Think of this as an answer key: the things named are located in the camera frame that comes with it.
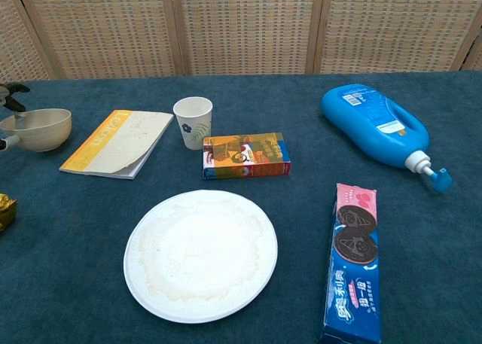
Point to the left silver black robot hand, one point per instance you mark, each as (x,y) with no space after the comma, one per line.
(11,92)

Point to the beige bowl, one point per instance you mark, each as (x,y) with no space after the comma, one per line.
(49,133)

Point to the white floral paper cup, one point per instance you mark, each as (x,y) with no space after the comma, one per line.
(193,122)

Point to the white round plate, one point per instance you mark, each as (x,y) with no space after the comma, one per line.
(199,257)

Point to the woven wicker screen panel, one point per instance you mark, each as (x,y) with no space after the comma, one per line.
(248,28)
(15,39)
(395,28)
(105,28)
(472,56)

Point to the yellow white notebook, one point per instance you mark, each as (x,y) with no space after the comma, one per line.
(116,144)

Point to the gold foil snack pack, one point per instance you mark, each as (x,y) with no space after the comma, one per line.
(7,212)

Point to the dark blue tablecloth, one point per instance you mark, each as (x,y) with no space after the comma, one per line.
(94,216)

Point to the colourful printed carton box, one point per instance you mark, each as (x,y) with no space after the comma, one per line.
(246,156)

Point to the blue pump detergent bottle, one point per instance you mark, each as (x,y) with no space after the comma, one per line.
(373,122)

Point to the blue pink cookie box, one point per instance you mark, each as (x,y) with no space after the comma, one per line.
(354,265)

